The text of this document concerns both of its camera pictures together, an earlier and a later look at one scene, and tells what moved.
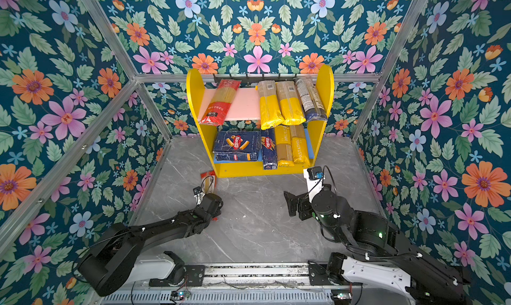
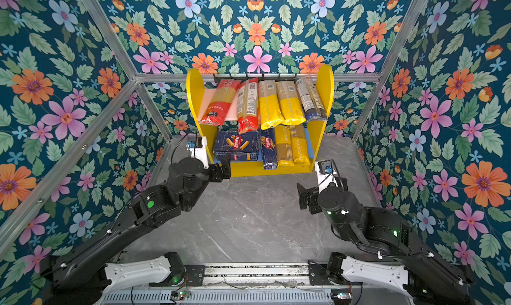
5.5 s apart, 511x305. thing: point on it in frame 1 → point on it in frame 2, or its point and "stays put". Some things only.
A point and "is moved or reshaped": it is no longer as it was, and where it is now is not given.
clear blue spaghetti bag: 312,106 stays put
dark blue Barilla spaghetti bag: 268,141 stays put
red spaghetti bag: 208,182 is moved or reshaped
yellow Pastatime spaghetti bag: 298,138 stays put
